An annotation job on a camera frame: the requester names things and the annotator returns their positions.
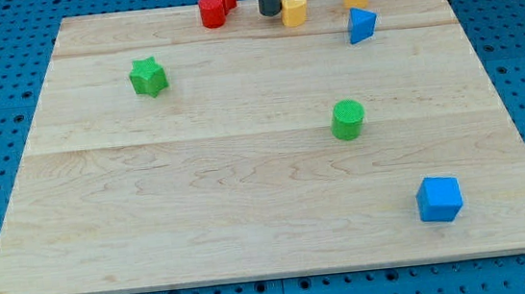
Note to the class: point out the blue cube block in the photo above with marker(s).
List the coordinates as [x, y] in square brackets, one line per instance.
[439, 199]

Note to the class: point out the light wooden board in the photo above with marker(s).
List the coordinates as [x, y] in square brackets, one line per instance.
[232, 173]

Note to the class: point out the yellow heart block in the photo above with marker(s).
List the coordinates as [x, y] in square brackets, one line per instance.
[294, 12]

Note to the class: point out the green cylinder block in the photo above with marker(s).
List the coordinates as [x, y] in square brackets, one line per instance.
[347, 119]

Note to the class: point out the red cylinder block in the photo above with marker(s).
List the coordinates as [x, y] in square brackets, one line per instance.
[212, 13]

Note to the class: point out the blue triangle block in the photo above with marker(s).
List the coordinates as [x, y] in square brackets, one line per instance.
[361, 24]

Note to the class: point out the green star block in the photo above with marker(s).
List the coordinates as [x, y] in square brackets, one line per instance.
[148, 77]

